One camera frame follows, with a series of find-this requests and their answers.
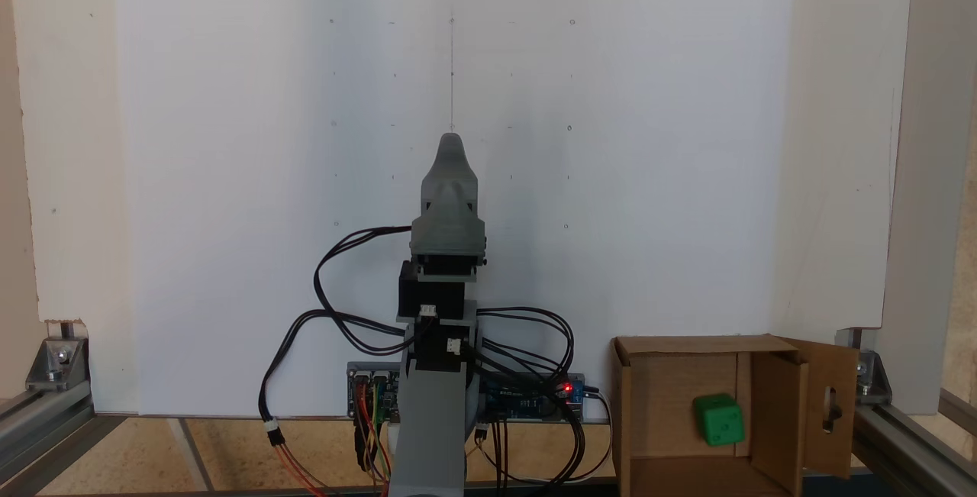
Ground black power cable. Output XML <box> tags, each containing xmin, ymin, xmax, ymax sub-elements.
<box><xmin>257</xmin><ymin>308</ymin><xmax>407</xmax><ymax>446</ymax></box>

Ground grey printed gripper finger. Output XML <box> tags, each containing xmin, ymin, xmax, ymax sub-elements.
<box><xmin>421</xmin><ymin>133</ymin><xmax>481</xmax><ymax>215</ymax></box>

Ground blue circuit board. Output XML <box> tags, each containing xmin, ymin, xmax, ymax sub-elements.
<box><xmin>480</xmin><ymin>371</ymin><xmax>588</xmax><ymax>424</ymax></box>

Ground green dice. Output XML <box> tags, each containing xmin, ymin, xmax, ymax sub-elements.
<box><xmin>692</xmin><ymin>393</ymin><xmax>746</xmax><ymax>448</ymax></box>

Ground small circuit board with jumpers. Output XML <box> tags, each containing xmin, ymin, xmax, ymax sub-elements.
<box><xmin>347</xmin><ymin>361</ymin><xmax>401</xmax><ymax>418</ymax></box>

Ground black servo cable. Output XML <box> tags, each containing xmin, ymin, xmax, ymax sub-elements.
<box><xmin>313</xmin><ymin>225</ymin><xmax>418</xmax><ymax>356</ymax></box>
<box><xmin>464</xmin><ymin>305</ymin><xmax>588</xmax><ymax>484</ymax></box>

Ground metal corner bracket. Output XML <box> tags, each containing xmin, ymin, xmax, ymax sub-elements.
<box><xmin>24</xmin><ymin>319</ymin><xmax>92</xmax><ymax>393</ymax></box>
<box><xmin>835</xmin><ymin>327</ymin><xmax>893</xmax><ymax>407</ymax></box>

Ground white paper sheet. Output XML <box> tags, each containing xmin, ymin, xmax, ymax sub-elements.
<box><xmin>110</xmin><ymin>0</ymin><xmax>795</xmax><ymax>418</ymax></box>

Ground brown cardboard box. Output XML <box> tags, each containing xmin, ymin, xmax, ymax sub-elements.
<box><xmin>610</xmin><ymin>333</ymin><xmax>860</xmax><ymax>497</ymax></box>

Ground grey aluminium frame rail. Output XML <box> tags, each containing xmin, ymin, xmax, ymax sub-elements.
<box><xmin>850</xmin><ymin>386</ymin><xmax>977</xmax><ymax>497</ymax></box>
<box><xmin>0</xmin><ymin>386</ymin><xmax>128</xmax><ymax>497</ymax></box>

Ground red orange wire pair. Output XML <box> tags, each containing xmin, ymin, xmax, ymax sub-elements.
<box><xmin>270</xmin><ymin>436</ymin><xmax>331</xmax><ymax>497</ymax></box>

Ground green jumper wire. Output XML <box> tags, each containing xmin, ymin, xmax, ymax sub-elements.
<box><xmin>370</xmin><ymin>384</ymin><xmax>384</xmax><ymax>476</ymax></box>

